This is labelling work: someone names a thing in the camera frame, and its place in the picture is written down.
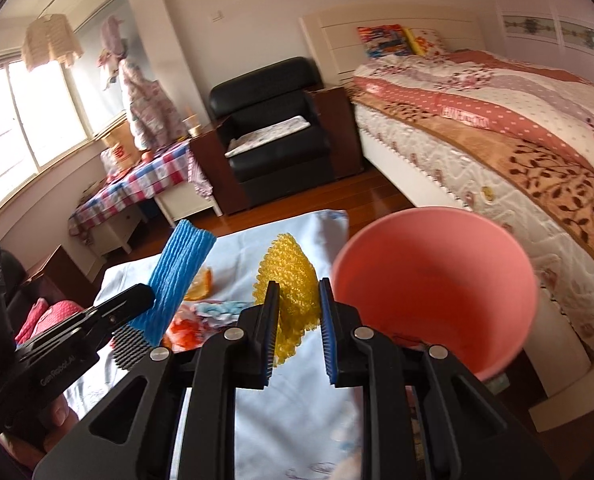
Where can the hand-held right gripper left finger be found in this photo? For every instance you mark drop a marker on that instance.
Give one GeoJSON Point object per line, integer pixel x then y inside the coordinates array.
{"type": "Point", "coordinates": [272, 330]}

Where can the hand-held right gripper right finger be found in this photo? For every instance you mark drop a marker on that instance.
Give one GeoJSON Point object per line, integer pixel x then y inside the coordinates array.
{"type": "Point", "coordinates": [328, 335]}

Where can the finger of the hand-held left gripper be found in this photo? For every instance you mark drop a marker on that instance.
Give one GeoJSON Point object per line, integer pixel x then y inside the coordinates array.
{"type": "Point", "coordinates": [124, 304]}

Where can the blue foam net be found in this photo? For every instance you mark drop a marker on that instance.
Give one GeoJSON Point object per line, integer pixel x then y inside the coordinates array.
{"type": "Point", "coordinates": [177, 270]}

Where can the yellow foam net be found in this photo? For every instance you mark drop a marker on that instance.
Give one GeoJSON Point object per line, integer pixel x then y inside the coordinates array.
{"type": "Point", "coordinates": [287, 265]}

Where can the pink plastic bucket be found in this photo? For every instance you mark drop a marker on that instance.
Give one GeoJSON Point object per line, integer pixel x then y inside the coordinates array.
{"type": "Point", "coordinates": [427, 270]}

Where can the person's left hand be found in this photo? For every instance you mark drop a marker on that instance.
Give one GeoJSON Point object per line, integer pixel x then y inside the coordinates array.
{"type": "Point", "coordinates": [59, 415]}

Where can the pink dotted cushion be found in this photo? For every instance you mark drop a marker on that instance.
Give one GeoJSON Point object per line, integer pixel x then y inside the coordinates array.
{"type": "Point", "coordinates": [52, 317]}

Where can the brown wooden side cabinet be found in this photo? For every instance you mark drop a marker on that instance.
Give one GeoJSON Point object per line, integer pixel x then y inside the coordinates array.
{"type": "Point", "coordinates": [212, 170]}
{"type": "Point", "coordinates": [62, 272]}
{"type": "Point", "coordinates": [339, 130]}

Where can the light blue cloth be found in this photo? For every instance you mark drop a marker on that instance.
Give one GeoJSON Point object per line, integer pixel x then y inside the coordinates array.
{"type": "Point", "coordinates": [297, 410]}

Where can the black leather armchair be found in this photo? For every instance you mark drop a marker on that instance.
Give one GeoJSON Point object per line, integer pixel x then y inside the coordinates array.
{"type": "Point", "coordinates": [14, 280]}
{"type": "Point", "coordinates": [267, 95]}

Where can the white desk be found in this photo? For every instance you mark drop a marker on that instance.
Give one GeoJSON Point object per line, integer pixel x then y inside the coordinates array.
{"type": "Point", "coordinates": [187, 205]}

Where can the checkered tablecloth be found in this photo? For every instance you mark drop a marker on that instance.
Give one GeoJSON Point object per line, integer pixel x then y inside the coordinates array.
{"type": "Point", "coordinates": [142, 175]}

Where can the orange fruit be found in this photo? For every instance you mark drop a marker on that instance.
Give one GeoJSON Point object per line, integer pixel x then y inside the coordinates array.
{"type": "Point", "coordinates": [147, 155]}

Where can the brown paper bag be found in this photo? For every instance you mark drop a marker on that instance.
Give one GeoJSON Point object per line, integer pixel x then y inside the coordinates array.
{"type": "Point", "coordinates": [119, 147]}

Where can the clear plastic cup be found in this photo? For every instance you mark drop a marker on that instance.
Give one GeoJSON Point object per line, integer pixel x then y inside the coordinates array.
{"type": "Point", "coordinates": [192, 125]}

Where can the floral seat cushion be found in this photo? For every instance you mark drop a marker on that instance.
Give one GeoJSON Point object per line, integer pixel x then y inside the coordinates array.
{"type": "Point", "coordinates": [272, 132]}

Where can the hanging floral garment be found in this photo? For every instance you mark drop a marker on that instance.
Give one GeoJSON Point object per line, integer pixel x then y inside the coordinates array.
{"type": "Point", "coordinates": [149, 105]}

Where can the white bed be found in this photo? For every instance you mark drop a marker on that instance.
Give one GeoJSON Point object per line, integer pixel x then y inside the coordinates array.
{"type": "Point", "coordinates": [477, 200]}

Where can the window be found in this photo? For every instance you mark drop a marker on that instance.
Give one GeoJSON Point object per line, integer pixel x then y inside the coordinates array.
{"type": "Point", "coordinates": [22, 120]}

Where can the hanging purple garment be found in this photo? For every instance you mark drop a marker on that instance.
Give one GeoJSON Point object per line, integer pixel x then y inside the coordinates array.
{"type": "Point", "coordinates": [112, 45]}

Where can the hanging cream knit cardigan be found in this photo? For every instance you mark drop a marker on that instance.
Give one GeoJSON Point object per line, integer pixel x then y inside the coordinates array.
{"type": "Point", "coordinates": [52, 42]}

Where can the floral patchwork quilt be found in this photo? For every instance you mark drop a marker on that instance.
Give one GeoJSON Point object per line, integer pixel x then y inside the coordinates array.
{"type": "Point", "coordinates": [477, 90]}

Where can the white headboard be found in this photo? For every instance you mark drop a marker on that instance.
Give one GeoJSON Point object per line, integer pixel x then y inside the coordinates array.
{"type": "Point", "coordinates": [332, 40]}

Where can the colourful printed pillow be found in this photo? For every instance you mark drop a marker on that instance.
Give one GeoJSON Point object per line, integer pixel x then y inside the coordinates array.
{"type": "Point", "coordinates": [382, 40]}

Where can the red floral pillow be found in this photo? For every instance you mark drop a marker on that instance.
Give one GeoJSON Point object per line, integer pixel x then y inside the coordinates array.
{"type": "Point", "coordinates": [432, 40]}

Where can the white wall switch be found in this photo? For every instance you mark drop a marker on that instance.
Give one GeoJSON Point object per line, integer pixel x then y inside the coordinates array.
{"type": "Point", "coordinates": [218, 15]}

